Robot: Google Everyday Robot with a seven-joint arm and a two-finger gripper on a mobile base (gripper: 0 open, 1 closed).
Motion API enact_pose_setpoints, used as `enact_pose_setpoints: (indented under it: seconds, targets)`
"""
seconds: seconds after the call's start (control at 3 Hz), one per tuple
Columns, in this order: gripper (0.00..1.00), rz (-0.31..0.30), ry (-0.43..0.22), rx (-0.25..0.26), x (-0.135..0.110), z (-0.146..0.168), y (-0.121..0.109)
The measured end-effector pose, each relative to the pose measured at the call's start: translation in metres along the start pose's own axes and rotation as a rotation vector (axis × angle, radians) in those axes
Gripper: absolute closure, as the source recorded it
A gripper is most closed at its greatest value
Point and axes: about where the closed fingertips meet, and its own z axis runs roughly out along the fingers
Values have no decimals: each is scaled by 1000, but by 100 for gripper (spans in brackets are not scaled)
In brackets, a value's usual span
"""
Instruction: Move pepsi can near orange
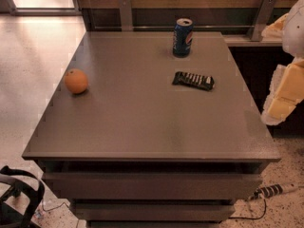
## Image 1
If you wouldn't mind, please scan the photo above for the window frame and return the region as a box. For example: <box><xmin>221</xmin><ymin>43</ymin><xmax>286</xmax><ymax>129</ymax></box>
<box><xmin>1</xmin><ymin>0</ymin><xmax>81</xmax><ymax>16</ymax></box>

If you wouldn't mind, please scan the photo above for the upper cabinet drawer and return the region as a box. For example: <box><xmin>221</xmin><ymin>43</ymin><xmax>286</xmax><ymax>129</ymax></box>
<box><xmin>43</xmin><ymin>173</ymin><xmax>261</xmax><ymax>200</ymax></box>

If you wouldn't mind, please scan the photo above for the striped power strip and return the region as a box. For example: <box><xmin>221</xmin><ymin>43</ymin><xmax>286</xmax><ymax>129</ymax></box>
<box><xmin>248</xmin><ymin>183</ymin><xmax>298</xmax><ymax>200</ymax></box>

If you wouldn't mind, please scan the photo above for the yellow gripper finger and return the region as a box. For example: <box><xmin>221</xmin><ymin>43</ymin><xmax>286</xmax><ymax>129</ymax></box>
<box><xmin>261</xmin><ymin>13</ymin><xmax>288</xmax><ymax>38</ymax></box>
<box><xmin>261</xmin><ymin>61</ymin><xmax>304</xmax><ymax>125</ymax></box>

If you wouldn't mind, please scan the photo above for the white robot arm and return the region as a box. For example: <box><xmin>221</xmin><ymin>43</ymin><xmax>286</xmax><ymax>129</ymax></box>
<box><xmin>261</xmin><ymin>0</ymin><xmax>304</xmax><ymax>125</ymax></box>

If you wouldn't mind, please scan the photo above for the black snack bar wrapper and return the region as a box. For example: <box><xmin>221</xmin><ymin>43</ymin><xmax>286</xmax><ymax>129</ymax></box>
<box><xmin>172</xmin><ymin>71</ymin><xmax>215</xmax><ymax>91</ymax></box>

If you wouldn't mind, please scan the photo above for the black floor cable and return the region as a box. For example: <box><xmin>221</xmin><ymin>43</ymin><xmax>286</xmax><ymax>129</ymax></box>
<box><xmin>229</xmin><ymin>198</ymin><xmax>268</xmax><ymax>221</ymax></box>

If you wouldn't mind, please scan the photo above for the right metal bracket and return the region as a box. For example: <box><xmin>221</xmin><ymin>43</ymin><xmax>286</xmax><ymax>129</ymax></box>
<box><xmin>247</xmin><ymin>0</ymin><xmax>276</xmax><ymax>42</ymax></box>

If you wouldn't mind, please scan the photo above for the brown drawer cabinet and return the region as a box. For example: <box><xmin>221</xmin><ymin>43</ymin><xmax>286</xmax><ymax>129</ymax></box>
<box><xmin>23</xmin><ymin>32</ymin><xmax>279</xmax><ymax>228</ymax></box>

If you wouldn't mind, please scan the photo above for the left metal bracket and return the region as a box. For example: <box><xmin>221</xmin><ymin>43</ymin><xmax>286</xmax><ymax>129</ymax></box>
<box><xmin>119</xmin><ymin>0</ymin><xmax>133</xmax><ymax>31</ymax></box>

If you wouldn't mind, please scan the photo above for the orange fruit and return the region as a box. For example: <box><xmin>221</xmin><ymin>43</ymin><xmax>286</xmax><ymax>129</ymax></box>
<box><xmin>64</xmin><ymin>68</ymin><xmax>88</xmax><ymax>94</ymax></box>

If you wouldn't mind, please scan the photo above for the metal bracket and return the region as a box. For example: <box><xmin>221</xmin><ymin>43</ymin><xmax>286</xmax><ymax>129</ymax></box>
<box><xmin>119</xmin><ymin>0</ymin><xmax>133</xmax><ymax>31</ymax></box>
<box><xmin>247</xmin><ymin>0</ymin><xmax>276</xmax><ymax>42</ymax></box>

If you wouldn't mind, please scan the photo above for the blue pepsi can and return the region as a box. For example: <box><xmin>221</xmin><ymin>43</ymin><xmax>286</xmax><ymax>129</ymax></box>
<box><xmin>173</xmin><ymin>18</ymin><xmax>193</xmax><ymax>57</ymax></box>

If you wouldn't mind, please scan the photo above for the lower cabinet drawer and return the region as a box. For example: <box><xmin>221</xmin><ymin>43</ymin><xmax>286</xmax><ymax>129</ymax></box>
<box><xmin>72</xmin><ymin>203</ymin><xmax>235</xmax><ymax>222</ymax></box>

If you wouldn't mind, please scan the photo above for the cabinet drawer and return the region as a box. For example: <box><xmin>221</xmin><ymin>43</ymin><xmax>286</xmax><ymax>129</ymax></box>
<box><xmin>43</xmin><ymin>173</ymin><xmax>261</xmax><ymax>200</ymax></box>
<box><xmin>72</xmin><ymin>203</ymin><xmax>235</xmax><ymax>222</ymax></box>

